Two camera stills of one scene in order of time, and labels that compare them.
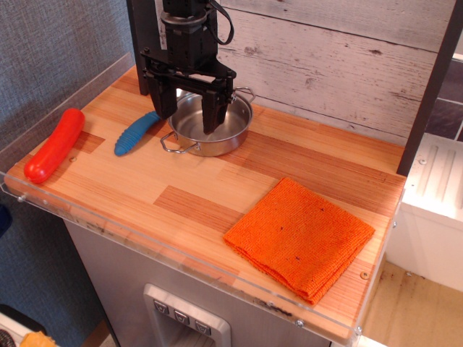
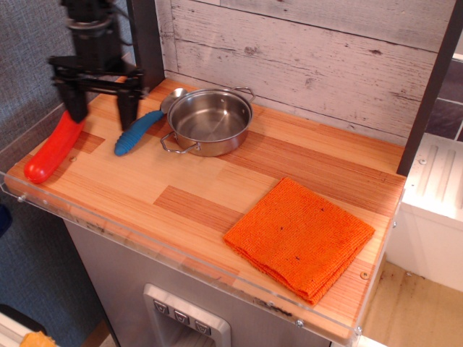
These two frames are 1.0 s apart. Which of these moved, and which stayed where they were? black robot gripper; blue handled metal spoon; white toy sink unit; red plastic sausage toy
Moved: black robot gripper
Stayed: white toy sink unit; red plastic sausage toy; blue handled metal spoon
